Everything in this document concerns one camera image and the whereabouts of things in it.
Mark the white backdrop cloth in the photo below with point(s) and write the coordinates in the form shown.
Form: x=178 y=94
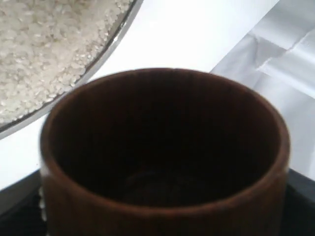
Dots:
x=277 y=59

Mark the brown wooden cup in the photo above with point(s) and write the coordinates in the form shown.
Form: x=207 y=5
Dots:
x=164 y=152

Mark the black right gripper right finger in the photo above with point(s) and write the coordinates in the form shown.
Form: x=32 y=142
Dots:
x=299 y=206

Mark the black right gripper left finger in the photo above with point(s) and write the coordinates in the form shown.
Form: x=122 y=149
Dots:
x=20 y=213

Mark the steel plate of rice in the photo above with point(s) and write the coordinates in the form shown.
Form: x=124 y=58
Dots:
x=48 y=47

